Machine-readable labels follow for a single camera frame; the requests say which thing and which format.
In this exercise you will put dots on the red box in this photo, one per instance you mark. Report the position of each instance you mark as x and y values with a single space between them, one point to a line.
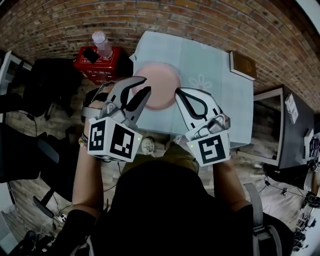
110 70

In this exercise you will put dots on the light blue flower-print tablecloth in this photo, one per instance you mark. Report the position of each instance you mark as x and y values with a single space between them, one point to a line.
212 62

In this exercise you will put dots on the person's left hand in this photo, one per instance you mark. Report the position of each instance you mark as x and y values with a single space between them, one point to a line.
109 86

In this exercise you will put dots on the brown hardcover book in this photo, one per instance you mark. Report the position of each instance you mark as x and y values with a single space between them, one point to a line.
243 65

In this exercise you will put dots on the black power adapter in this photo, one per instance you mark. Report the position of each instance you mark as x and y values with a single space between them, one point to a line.
266 183

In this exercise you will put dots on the person's black shirt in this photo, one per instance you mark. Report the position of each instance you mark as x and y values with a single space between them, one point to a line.
162 215

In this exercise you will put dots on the black phone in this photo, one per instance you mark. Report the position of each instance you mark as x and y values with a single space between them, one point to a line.
90 55

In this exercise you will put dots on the person's left forearm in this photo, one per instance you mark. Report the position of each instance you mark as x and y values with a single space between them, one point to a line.
87 182

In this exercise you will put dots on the clear bottle with pale cap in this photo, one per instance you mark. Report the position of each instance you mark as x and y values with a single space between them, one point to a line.
102 45

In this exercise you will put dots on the white printed carton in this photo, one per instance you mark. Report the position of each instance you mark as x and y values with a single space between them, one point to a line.
291 108

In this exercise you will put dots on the white power strip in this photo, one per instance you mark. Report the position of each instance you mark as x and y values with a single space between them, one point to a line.
60 218

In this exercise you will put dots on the pink big plate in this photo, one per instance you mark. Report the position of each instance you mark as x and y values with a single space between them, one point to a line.
162 82

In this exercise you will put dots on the person's khaki trousers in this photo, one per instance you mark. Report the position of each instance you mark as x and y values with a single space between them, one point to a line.
175 157

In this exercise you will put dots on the dark desk with white frame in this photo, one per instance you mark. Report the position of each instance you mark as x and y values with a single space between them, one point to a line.
297 130

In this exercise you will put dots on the white flat box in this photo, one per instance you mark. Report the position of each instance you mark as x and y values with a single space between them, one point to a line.
308 143

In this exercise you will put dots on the beige sneaker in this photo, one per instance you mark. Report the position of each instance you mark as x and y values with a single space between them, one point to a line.
173 141
148 146

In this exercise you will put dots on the person's right forearm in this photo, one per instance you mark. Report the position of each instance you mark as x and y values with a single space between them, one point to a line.
228 185

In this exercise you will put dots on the black office chair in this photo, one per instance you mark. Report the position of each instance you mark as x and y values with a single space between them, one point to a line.
52 85
32 162

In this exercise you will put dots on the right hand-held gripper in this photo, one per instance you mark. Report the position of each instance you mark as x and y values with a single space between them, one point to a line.
211 150

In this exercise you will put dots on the black wristband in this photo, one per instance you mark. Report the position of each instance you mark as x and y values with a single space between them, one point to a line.
85 138

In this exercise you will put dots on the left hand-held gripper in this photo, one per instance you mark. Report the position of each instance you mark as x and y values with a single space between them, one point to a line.
122 145

